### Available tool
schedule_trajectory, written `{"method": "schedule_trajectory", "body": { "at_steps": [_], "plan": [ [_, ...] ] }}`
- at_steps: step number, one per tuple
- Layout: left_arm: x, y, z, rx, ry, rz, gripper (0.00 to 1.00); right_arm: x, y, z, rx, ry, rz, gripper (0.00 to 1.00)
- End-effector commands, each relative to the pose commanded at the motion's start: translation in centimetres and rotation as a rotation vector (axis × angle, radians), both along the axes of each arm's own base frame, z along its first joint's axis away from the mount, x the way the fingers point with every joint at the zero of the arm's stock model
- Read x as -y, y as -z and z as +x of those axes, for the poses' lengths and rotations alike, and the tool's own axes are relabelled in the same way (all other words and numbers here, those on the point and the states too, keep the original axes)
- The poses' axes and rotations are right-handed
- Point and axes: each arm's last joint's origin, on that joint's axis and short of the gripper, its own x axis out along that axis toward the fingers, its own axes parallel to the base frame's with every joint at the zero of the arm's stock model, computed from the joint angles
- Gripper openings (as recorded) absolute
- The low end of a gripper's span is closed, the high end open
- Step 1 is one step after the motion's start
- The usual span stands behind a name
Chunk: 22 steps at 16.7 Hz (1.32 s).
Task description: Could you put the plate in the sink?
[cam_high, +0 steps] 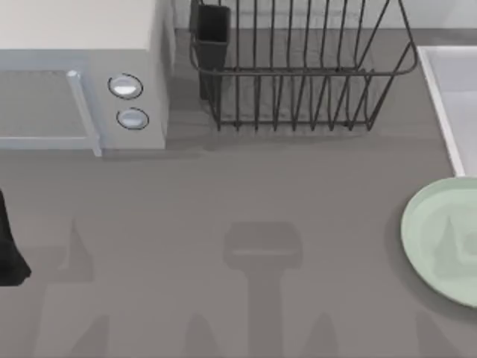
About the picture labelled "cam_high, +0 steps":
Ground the black cutlery holder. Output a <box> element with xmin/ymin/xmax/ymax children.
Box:
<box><xmin>189</xmin><ymin>0</ymin><xmax>232</xmax><ymax>101</ymax></box>

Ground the microwave door handle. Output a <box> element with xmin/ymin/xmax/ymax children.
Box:
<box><xmin>66</xmin><ymin>69</ymin><xmax>103</xmax><ymax>157</ymax></box>

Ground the large microwave knob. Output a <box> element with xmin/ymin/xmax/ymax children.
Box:
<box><xmin>107</xmin><ymin>72</ymin><xmax>144</xmax><ymax>101</ymax></box>

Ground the white sink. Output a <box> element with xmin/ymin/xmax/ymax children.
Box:
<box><xmin>416</xmin><ymin>45</ymin><xmax>477</xmax><ymax>178</ymax></box>

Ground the pale microwave oven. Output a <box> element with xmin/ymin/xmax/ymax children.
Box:
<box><xmin>0</xmin><ymin>0</ymin><xmax>176</xmax><ymax>157</ymax></box>

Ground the black wire dish rack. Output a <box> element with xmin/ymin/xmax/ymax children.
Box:
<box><xmin>188</xmin><ymin>0</ymin><xmax>418</xmax><ymax>133</ymax></box>

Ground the microwave oven door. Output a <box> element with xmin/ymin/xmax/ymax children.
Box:
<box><xmin>0</xmin><ymin>50</ymin><xmax>102</xmax><ymax>157</ymax></box>

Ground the pale green plate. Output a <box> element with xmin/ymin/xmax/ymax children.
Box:
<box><xmin>400</xmin><ymin>176</ymin><xmax>477</xmax><ymax>309</ymax></box>

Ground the small microwave knob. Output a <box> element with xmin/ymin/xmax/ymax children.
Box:
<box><xmin>116</xmin><ymin>107</ymin><xmax>151</xmax><ymax>131</ymax></box>

